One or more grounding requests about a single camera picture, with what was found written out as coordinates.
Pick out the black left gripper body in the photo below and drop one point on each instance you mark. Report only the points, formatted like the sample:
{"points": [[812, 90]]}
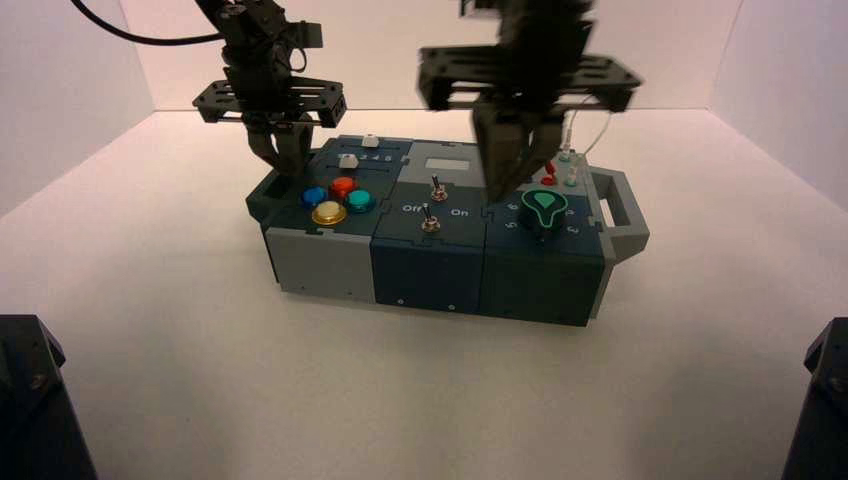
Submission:
{"points": [[263, 99]]}

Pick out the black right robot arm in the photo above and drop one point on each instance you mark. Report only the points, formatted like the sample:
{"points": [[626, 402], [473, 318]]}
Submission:
{"points": [[543, 10]]}

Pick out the grey and blue control box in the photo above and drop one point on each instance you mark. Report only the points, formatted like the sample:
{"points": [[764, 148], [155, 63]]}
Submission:
{"points": [[424, 275]]}

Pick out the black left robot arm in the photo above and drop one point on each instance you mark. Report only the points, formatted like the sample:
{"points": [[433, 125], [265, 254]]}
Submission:
{"points": [[248, 20]]}

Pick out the black green rotary knob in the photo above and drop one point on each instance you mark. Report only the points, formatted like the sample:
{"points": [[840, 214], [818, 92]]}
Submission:
{"points": [[543, 212]]}

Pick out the white slider knob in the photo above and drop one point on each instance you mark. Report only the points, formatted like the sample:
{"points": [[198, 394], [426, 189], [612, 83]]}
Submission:
{"points": [[348, 162], [370, 141]]}

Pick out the white green banana plug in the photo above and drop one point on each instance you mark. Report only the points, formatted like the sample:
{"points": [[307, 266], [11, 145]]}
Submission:
{"points": [[564, 156], [570, 177]]}

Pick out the red push button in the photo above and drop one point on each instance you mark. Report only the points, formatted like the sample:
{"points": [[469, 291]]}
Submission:
{"points": [[342, 187]]}

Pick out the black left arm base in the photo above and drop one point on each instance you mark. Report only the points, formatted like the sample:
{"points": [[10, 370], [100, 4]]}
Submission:
{"points": [[33, 411]]}

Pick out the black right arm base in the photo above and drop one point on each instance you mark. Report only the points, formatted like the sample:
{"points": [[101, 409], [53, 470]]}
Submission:
{"points": [[825, 411]]}

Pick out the yellow push button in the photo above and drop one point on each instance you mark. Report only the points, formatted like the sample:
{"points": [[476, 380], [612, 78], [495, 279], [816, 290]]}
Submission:
{"points": [[329, 212]]}

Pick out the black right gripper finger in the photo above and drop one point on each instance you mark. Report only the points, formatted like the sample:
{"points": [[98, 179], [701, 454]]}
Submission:
{"points": [[543, 149], [498, 152]]}

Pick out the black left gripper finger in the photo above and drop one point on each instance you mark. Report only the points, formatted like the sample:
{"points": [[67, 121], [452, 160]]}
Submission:
{"points": [[266, 146], [297, 149]]}

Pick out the metal toggle switch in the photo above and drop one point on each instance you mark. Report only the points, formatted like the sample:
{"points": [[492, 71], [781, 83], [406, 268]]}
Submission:
{"points": [[437, 192], [430, 224]]}

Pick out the red banana plug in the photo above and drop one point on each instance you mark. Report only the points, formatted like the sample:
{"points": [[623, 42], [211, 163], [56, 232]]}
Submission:
{"points": [[548, 177]]}

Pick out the blue push button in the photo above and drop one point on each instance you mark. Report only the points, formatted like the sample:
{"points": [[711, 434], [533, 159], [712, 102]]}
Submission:
{"points": [[314, 197]]}

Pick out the teal push button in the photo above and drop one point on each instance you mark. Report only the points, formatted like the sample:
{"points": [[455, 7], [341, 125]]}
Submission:
{"points": [[360, 200]]}

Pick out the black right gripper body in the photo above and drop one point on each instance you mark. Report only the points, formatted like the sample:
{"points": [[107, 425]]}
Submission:
{"points": [[530, 73]]}

